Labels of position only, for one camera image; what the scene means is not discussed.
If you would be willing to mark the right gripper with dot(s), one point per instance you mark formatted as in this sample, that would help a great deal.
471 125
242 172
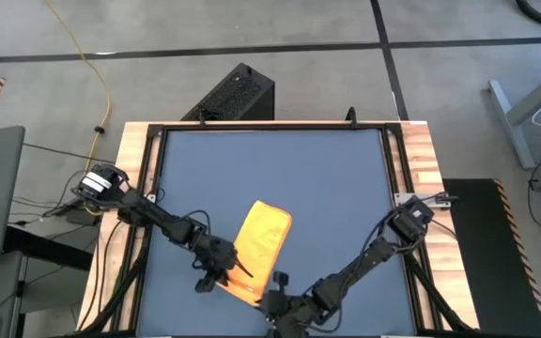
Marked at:
291 317

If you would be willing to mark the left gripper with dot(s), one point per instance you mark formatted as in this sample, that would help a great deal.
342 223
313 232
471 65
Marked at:
216 258

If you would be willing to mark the orange microfibre towel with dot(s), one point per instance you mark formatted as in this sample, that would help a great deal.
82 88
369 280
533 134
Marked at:
266 235

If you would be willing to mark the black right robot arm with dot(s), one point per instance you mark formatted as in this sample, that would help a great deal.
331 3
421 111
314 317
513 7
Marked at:
369 253

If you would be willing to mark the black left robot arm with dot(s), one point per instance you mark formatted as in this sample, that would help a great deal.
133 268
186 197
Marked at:
158 218

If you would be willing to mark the black clamp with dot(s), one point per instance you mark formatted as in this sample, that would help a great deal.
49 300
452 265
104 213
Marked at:
201 119
352 117

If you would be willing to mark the black computer tower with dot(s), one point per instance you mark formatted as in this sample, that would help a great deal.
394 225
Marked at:
237 94

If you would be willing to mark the large striped-edge black mat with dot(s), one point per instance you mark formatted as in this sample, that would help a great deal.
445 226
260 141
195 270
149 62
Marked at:
477 258

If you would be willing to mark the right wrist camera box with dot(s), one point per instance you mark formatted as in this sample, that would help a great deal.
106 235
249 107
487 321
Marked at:
281 279

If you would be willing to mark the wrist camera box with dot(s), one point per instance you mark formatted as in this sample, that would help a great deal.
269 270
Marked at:
281 279
205 285

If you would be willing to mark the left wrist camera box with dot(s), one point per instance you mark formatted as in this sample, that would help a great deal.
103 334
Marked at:
205 285

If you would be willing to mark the black table frame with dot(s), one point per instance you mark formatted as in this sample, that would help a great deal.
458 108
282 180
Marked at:
275 127

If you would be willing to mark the grey metal bracket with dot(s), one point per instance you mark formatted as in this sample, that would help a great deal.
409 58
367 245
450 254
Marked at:
404 199

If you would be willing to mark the grey desk leg frame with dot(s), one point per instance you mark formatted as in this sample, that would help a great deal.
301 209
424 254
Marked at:
510 117

